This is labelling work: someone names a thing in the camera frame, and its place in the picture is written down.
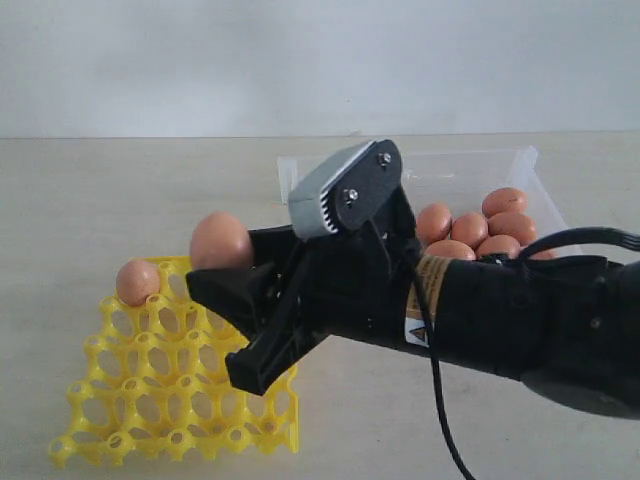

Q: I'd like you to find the clear plastic bin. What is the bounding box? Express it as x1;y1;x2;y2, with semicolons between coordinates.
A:
277;147;566;249

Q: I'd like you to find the black cable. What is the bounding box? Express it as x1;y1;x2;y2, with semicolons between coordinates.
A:
399;227;640;480

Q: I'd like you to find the yellow plastic egg tray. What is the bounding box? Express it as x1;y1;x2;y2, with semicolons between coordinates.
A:
49;256;299;468

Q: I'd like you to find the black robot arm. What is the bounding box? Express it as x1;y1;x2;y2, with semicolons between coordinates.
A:
186;187;639;419

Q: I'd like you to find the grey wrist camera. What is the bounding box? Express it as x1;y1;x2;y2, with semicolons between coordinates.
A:
288;139;402;241

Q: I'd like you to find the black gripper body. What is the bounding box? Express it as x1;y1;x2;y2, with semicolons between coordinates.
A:
291;187;425;355

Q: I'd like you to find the brown egg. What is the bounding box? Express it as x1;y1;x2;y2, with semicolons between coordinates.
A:
488;212;538;246
416;203;452;245
189;211;254;269
450;212;489;250
425;239;476;261
476;234;521;258
519;245;557;260
116;259;161;307
481;187;528;218

